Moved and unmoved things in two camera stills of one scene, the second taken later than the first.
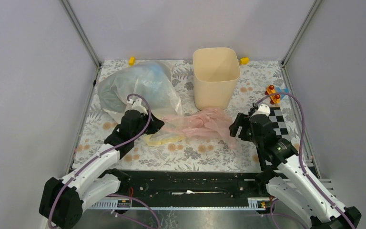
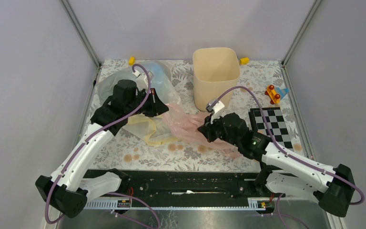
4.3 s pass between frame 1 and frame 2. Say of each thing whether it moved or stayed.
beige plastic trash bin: stayed
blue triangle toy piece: stayed
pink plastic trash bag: moved
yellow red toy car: stayed
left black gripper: moved
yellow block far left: stayed
